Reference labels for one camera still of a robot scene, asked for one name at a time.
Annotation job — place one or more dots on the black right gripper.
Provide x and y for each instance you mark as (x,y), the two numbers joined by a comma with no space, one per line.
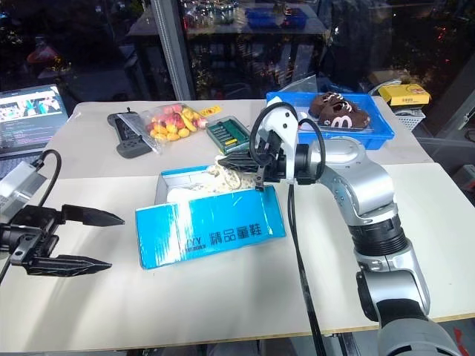
(284,167)

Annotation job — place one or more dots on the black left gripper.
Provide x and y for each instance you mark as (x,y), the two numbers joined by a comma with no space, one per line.
(33,230)

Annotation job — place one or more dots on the blue cardboard shoebox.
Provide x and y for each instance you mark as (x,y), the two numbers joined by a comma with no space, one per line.
(208,230)

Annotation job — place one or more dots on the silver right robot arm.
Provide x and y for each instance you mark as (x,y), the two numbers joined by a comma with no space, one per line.
(356,163)

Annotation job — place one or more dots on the open laptop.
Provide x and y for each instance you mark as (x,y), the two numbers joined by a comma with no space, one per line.
(29,115)

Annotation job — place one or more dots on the green screwdriver bit set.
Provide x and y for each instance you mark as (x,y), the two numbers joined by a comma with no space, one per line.
(226,133)

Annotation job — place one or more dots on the yellow label tag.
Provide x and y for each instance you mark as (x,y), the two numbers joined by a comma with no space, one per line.
(210,110)

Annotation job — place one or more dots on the zip bag of toy fruits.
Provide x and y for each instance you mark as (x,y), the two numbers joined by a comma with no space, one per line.
(167,124)

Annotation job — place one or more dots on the clear plastic bag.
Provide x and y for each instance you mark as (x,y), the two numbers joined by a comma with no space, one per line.
(302,85)

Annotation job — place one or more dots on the brown plush slipper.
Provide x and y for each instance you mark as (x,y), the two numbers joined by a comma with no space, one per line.
(328,103)
(349,120)

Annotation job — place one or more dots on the black game controller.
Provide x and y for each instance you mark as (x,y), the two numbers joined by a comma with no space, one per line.
(128,142)

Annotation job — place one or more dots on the blue plastic bin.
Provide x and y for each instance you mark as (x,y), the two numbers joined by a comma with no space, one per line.
(375,135)

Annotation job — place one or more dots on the blue storage crate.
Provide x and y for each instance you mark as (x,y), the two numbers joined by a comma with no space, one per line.
(276,16)

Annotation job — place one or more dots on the white plastic basket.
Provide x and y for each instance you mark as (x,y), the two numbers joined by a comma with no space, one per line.
(410,116)

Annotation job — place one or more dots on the yellow cardboard box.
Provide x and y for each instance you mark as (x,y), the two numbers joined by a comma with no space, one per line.
(406,94)

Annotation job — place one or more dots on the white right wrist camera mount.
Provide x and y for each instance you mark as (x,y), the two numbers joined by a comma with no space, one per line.
(282,122)

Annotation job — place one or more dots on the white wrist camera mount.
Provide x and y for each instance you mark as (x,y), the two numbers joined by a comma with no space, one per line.
(20,181)
(282,122)

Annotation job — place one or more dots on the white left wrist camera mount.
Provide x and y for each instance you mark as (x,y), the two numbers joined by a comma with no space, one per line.
(20,181)

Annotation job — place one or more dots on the grey window frame post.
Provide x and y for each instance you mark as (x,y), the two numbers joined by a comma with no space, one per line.
(174,48)

